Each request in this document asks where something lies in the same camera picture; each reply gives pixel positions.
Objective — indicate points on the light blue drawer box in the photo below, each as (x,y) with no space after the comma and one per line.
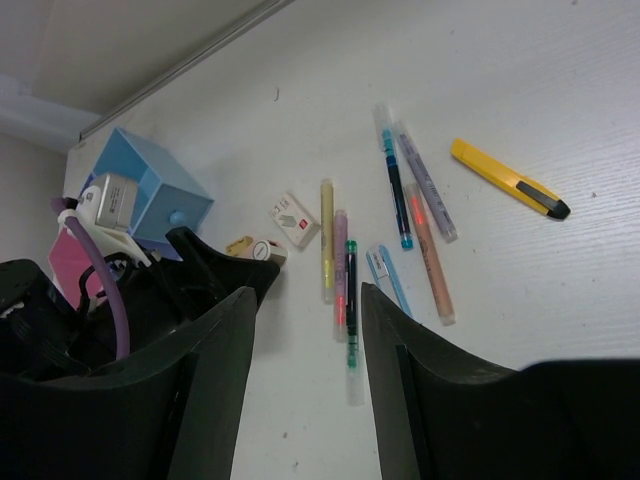
(168,196)

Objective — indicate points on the yellow highlighter pen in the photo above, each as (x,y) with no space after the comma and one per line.
(327,216)

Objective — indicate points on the purple grey marker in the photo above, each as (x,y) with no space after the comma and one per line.
(426,184)

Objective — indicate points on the yellow utility knife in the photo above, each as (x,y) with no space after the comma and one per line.
(527,191)

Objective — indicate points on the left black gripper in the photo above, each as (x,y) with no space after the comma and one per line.
(44,337)

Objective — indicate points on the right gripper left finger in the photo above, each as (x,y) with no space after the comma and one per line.
(168,411)

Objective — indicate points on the white boxed eraser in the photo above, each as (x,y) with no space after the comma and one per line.
(293,219)

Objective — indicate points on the blue black pen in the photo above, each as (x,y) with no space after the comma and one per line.
(385,137)

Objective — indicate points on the yellow small eraser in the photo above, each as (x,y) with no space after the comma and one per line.
(239,246)

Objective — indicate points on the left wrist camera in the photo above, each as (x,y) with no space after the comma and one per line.
(108,201)

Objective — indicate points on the aluminium rail right side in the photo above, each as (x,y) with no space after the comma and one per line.
(231,32)

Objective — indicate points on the pink drawer box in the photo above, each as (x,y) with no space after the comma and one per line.
(68,262)

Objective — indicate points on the pink highlighter pen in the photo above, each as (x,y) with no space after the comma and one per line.
(340,233)

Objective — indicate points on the orange highlighter pen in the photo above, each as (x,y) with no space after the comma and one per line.
(430,257)

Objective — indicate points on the pink beige correction tape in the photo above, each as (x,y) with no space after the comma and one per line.
(266,250)

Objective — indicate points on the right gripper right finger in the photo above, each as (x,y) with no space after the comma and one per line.
(441,412)

